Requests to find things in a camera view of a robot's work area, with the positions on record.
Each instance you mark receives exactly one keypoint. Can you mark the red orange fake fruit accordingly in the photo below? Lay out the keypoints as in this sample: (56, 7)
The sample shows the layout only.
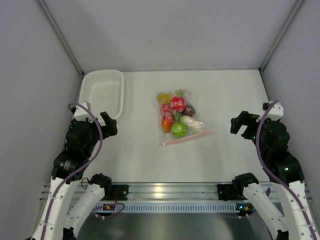
(166, 123)

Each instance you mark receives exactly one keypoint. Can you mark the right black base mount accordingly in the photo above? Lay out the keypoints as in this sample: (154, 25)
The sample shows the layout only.
(227, 192)

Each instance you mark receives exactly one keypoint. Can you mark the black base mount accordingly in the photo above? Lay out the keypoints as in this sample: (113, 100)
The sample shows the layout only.
(117, 192)
(227, 192)

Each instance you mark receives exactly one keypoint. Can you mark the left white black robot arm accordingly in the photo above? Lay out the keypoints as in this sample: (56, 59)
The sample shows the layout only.
(58, 220)

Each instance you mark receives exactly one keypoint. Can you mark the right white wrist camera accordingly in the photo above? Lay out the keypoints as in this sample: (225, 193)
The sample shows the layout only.
(273, 111)

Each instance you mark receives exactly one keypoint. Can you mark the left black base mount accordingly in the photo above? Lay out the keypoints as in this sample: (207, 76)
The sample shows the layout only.
(117, 192)

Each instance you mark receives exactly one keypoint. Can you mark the red fake tomato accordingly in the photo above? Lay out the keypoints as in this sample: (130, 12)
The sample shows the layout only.
(176, 105)

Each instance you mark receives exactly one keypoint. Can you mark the clear zip top bag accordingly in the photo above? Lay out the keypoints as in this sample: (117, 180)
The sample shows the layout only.
(179, 120)

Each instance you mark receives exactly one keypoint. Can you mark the slotted white cable duct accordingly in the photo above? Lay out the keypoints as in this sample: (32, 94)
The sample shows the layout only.
(176, 207)

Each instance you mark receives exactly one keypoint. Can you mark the aluminium mounting rail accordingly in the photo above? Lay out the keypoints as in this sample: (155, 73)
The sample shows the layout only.
(177, 191)

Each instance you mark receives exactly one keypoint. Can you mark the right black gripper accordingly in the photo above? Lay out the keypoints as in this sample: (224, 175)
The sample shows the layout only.
(244, 118)

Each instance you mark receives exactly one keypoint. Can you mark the yellow fake fruit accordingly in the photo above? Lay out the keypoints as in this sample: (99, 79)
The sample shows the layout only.
(163, 98)

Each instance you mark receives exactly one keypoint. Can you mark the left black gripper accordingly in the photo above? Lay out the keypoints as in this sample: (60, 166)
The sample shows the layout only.
(109, 129)

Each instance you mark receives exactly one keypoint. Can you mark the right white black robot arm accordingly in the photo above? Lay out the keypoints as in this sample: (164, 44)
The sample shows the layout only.
(270, 136)

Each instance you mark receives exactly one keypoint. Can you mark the white fake radish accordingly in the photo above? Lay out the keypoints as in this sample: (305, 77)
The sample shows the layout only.
(192, 123)

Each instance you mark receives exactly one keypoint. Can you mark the purple fake eggplant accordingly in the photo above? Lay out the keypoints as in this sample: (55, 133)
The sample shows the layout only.
(189, 110)

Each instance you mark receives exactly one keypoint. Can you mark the green fake apple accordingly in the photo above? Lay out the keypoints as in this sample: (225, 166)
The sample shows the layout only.
(179, 129)

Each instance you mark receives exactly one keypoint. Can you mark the white perforated plastic basket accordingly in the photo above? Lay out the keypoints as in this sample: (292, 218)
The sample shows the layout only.
(104, 91)

